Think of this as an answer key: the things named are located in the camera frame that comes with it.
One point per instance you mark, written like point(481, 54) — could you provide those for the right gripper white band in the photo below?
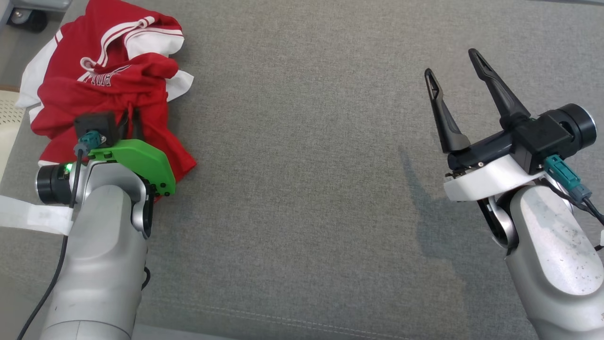
point(490, 177)

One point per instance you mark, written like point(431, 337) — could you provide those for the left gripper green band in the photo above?
point(141, 158)

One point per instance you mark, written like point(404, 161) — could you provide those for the red shorts white trim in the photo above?
point(94, 104)

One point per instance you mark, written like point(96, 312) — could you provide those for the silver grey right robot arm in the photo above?
point(552, 255)

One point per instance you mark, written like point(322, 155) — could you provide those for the beige perforated laundry basket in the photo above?
point(7, 123)

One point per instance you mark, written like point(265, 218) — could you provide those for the white paper tag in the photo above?
point(33, 215)

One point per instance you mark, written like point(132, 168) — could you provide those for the black caster wheel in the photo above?
point(30, 21)

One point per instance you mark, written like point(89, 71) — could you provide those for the grey furniture base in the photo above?
point(33, 4)

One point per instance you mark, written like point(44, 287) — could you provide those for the grey fabric sofa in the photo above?
point(306, 141)

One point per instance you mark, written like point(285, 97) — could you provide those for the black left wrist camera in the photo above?
point(96, 123)

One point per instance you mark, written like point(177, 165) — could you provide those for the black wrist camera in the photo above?
point(542, 141)
point(96, 123)

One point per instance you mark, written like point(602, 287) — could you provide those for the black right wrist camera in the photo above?
point(542, 141)

